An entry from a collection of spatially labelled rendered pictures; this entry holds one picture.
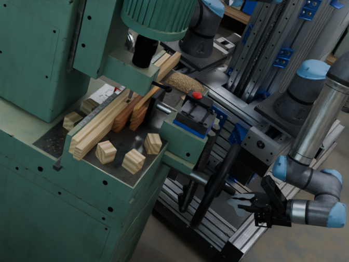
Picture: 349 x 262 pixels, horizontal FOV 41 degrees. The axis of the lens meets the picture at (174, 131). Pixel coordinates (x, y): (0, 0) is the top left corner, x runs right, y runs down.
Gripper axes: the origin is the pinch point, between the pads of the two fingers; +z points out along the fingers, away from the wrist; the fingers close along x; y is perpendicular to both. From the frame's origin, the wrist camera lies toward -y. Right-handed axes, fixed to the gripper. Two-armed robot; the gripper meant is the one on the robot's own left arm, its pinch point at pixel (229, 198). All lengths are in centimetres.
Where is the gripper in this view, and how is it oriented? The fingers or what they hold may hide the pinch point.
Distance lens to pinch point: 153.1
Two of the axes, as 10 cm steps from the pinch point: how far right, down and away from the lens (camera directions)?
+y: 1.7, 8.7, 4.6
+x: 3.8, -4.9, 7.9
